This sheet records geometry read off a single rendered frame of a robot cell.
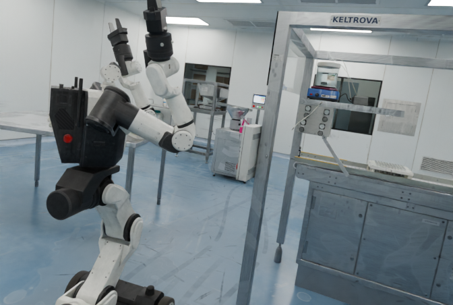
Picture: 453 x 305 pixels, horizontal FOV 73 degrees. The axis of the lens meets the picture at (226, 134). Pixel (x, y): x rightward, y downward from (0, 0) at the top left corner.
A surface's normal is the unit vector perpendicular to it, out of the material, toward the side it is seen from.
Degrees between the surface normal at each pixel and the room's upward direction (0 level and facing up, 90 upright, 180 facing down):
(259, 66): 90
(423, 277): 90
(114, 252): 48
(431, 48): 90
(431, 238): 90
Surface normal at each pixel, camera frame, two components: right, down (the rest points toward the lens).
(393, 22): -0.38, 0.07
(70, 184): -0.09, -0.63
